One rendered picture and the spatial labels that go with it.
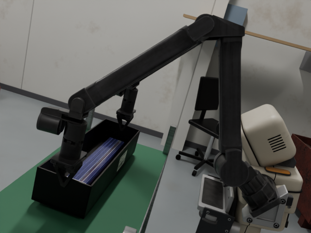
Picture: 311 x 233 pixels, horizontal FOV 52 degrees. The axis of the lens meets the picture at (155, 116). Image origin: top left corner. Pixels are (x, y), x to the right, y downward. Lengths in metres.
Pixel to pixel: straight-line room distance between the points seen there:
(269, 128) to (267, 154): 0.08
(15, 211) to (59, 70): 3.88
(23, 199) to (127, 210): 0.32
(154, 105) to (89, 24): 1.41
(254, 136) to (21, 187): 0.75
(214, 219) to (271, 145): 0.29
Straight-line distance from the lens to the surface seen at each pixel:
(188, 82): 4.08
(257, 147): 1.02
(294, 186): 1.05
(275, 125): 1.01
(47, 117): 0.90
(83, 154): 0.96
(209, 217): 1.09
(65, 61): 4.75
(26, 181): 1.17
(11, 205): 1.06
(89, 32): 4.59
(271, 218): 0.97
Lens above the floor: 1.57
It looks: 17 degrees down
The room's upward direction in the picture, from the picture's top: 15 degrees clockwise
